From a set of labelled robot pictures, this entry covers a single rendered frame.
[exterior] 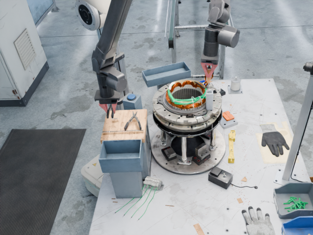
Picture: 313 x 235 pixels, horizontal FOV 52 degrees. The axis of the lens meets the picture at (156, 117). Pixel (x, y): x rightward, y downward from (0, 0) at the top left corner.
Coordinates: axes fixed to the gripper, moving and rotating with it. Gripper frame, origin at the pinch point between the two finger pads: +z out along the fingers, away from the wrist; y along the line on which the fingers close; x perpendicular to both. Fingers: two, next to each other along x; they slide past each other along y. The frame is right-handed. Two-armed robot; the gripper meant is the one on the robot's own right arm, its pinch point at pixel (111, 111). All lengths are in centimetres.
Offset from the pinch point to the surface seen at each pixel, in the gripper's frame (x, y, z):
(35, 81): 196, -129, 109
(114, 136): -5.4, 0.8, 9.4
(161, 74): 47, 20, 12
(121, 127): 0.1, 3.3, 9.2
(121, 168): -18.3, 4.5, 15.2
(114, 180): -16.7, 0.2, 25.0
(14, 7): 208, -130, 27
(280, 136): 17, 81, 33
